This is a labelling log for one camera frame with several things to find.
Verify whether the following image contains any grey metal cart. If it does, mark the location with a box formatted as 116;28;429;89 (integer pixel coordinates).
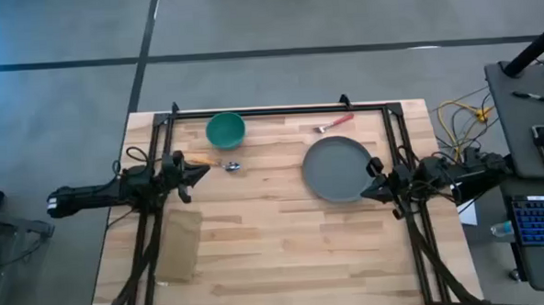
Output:
0;202;59;305

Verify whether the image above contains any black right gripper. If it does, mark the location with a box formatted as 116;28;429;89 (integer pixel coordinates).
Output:
357;154;417;205

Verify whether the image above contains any black cable loop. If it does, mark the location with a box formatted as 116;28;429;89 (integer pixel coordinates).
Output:
124;145;152;165

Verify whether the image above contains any yellow cable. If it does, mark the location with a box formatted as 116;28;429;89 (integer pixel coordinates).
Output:
436;95;497;161

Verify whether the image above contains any red-handled metal fork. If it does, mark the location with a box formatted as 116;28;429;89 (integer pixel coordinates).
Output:
312;112;357;135

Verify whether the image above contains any grey round plate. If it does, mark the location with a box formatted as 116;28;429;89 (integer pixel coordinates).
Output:
300;133;376;206

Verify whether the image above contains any grey side table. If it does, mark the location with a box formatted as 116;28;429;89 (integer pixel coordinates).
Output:
483;59;544;183

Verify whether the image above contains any clear plastic water bottle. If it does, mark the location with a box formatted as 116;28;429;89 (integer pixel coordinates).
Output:
490;220;516;239

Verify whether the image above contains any wooden-handled metal spoon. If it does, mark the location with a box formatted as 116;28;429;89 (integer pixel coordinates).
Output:
185;152;243;175

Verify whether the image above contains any white paper sheet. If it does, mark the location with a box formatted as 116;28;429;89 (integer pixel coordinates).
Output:
451;183;480;228

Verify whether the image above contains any black aluminium table frame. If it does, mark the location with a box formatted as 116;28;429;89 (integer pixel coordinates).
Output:
80;87;492;305

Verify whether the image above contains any black pole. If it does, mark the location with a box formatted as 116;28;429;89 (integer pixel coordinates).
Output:
500;18;544;79

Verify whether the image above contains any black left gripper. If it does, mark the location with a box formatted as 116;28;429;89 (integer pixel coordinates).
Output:
160;148;213;206

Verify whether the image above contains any green bowl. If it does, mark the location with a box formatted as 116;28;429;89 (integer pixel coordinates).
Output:
204;110;248;152

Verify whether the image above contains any brown cloth napkin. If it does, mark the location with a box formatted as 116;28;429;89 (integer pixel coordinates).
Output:
153;207;207;286

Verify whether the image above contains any black pen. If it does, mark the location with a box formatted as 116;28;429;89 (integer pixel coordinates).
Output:
511;89;544;107

